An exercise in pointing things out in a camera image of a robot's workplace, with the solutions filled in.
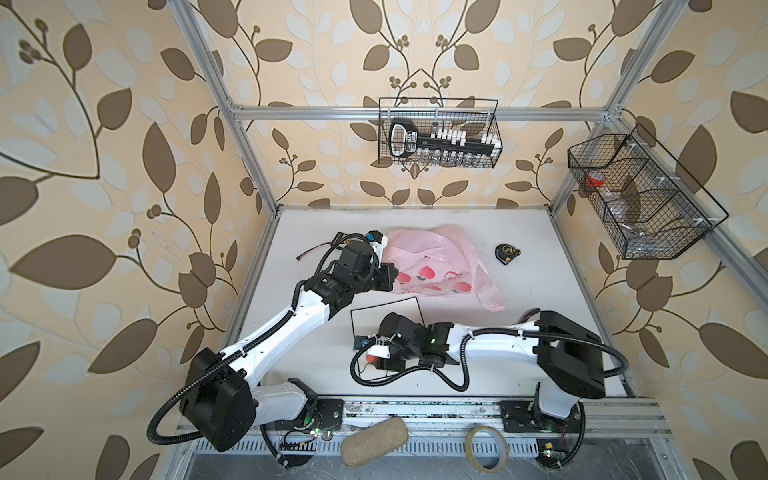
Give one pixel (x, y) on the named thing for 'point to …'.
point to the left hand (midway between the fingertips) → (402, 270)
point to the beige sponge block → (373, 442)
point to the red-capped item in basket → (595, 178)
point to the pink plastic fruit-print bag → (436, 261)
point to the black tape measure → (506, 252)
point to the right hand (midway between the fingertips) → (374, 350)
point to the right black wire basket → (648, 205)
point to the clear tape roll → (503, 455)
